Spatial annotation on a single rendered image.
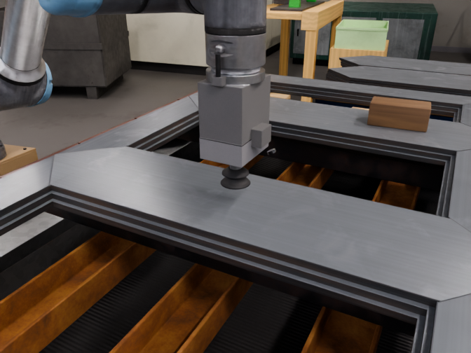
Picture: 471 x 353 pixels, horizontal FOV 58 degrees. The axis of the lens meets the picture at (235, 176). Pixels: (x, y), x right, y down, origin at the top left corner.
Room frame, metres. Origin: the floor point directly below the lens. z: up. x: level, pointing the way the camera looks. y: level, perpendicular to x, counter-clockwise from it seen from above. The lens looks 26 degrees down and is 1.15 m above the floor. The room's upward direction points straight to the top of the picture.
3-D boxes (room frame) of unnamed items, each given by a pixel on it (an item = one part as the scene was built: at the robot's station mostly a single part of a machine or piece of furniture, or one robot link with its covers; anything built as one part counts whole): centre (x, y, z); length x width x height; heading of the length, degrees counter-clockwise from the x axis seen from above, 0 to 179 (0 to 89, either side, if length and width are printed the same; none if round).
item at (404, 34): (6.11, -1.77, 0.34); 1.69 x 1.55 x 0.69; 69
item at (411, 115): (0.88, -0.35, 0.87); 0.12 x 0.06 x 0.05; 67
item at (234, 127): (0.53, -0.01, 0.98); 0.10 x 0.09 x 0.16; 62
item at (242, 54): (0.54, 0.00, 1.06); 0.08 x 0.08 x 0.05
